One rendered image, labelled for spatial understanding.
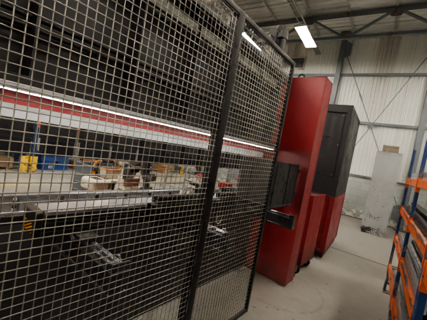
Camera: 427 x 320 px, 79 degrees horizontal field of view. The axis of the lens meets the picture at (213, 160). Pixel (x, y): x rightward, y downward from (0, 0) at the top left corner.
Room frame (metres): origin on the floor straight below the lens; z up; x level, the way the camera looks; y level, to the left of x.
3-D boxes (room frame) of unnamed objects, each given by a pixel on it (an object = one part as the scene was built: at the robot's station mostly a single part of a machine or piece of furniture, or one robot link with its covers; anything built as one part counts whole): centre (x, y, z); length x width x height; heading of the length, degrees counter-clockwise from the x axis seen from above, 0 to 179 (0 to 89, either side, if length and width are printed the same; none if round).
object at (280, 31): (2.79, -0.44, 2.54); 0.33 x 0.25 x 0.47; 142
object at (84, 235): (1.15, 0.52, 0.81); 0.64 x 0.08 x 0.14; 52
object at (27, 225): (1.95, 0.00, 0.93); 2.30 x 0.14 x 0.10; 142
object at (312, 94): (3.11, -0.76, 1.15); 0.85 x 0.25 x 2.30; 52
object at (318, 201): (3.41, -1.22, 0.50); 0.50 x 0.50 x 1.00; 52
